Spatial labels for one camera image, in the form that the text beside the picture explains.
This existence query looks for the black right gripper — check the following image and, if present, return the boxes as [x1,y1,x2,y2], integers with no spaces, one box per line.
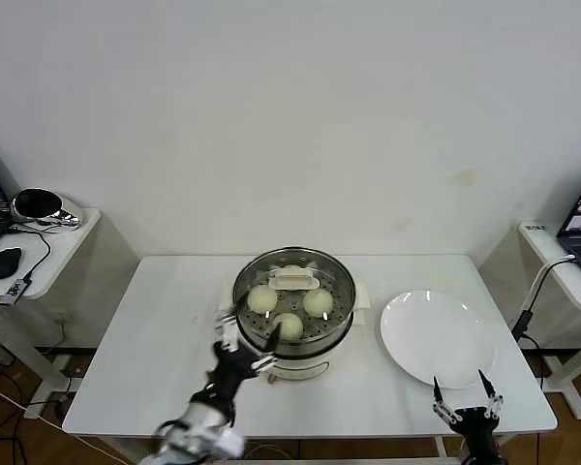
[431,368,507,465]

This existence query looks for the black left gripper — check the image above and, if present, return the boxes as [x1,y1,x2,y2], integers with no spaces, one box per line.
[206,295,283,404]

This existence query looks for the perforated steel steamer basket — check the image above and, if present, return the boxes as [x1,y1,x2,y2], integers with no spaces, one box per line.
[231,246,357,347]

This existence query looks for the cream electric cooker base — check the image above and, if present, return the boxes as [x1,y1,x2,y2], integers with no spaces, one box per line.
[219,283,372,387]

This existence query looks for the round white plate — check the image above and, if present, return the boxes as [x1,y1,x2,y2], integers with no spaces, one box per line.
[380,289,497,390]

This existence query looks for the white side table with label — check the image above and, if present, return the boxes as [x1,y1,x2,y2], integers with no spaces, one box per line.
[517,220,581,420]

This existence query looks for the grey usb hub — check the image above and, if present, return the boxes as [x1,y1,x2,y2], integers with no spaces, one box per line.
[0,278,33,307]

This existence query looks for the black computer mouse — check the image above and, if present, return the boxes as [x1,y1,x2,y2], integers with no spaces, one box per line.
[0,246,24,280]

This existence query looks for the chrome silver headset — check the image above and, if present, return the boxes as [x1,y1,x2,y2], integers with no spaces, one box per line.
[10,187,82,235]

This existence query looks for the white main table frame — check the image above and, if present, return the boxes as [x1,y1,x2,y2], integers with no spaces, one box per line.
[244,435,466,465]

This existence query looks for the white and black adapter cable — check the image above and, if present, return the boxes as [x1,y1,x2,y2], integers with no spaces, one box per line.
[510,254,577,340]

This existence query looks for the black usb cable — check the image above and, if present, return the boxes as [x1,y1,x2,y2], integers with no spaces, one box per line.
[4,225,51,283]

